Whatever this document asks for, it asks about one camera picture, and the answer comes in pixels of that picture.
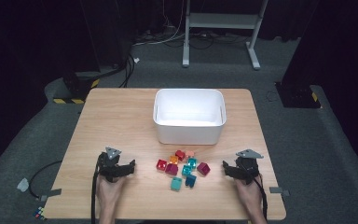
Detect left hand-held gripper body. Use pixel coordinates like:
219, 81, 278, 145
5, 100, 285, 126
97, 147, 123, 183

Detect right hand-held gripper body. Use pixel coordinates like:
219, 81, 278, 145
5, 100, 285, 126
234, 148, 265, 185

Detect magenta toy block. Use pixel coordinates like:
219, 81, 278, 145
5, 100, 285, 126
196, 161, 212, 176
165, 163, 179, 176

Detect blue toy block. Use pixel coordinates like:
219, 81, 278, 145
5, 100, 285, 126
185, 174, 198, 189

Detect mint green toy block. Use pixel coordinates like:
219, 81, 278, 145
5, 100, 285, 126
170, 176, 183, 192

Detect white plastic bin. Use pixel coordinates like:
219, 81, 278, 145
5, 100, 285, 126
152, 88, 227, 146

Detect person's left hand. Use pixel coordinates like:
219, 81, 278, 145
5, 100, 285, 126
95, 175, 128, 216

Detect person's right hand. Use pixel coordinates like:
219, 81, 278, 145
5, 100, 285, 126
233, 175, 266, 218

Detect grey tape strip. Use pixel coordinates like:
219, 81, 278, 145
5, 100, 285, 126
39, 188, 62, 202
268, 186, 291, 197

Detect colourful puzzle cube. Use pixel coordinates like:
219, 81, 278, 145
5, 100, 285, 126
33, 206, 48, 221

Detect crumpled clear plastic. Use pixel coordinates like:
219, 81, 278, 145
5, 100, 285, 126
16, 177, 30, 192

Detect black striped stand base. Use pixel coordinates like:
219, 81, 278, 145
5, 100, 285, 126
53, 70, 101, 105
274, 81, 323, 109

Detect white metal stand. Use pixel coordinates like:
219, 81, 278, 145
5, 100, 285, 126
182, 0, 269, 71

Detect dark curtain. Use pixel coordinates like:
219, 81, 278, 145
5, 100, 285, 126
281, 0, 358, 181
0, 0, 129, 183

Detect left hand-held gripper black cable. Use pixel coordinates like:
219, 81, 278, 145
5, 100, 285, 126
90, 155, 103, 224

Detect hand-held gripper black cable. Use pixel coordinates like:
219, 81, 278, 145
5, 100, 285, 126
253, 175, 269, 222
90, 155, 103, 224

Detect right hand-held gripper black cable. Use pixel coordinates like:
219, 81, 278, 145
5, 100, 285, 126
253, 175, 269, 222

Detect thin black floor cable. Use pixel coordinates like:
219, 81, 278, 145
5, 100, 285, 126
28, 160, 63, 200

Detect black floor cable bundle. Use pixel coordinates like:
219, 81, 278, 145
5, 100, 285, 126
117, 54, 136, 89

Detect black cables under stand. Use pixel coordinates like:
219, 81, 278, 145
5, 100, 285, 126
162, 31, 250, 50

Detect white floor cable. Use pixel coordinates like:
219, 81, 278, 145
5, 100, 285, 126
132, 0, 187, 47

